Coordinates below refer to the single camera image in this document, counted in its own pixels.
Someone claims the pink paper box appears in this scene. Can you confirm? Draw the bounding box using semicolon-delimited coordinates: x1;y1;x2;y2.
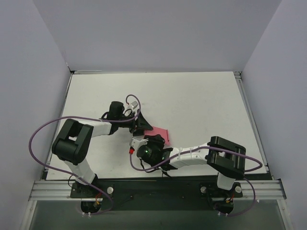
144;126;171;146

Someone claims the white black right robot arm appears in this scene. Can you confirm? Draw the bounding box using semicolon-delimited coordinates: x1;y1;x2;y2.
129;134;246;191

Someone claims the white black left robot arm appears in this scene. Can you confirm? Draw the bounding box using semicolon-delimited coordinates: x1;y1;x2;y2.
51;101;154;197

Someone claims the aluminium front crossbar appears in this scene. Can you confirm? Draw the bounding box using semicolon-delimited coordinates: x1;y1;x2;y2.
29;180;286;201

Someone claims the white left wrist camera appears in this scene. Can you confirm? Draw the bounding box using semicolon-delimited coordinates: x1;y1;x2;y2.
126;101;139;115

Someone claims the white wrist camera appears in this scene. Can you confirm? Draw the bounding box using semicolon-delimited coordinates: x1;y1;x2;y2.
129;138;148;155
126;101;139;115

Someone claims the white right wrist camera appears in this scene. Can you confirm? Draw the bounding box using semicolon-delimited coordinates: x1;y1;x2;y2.
129;138;148;155

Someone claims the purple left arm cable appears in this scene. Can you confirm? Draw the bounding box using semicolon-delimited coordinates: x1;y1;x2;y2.
28;94;141;214

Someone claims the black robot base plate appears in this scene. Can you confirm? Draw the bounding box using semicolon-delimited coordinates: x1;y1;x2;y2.
69;174;244;212

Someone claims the aluminium table frame rail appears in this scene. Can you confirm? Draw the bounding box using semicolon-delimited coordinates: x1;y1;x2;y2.
233;71;271;174

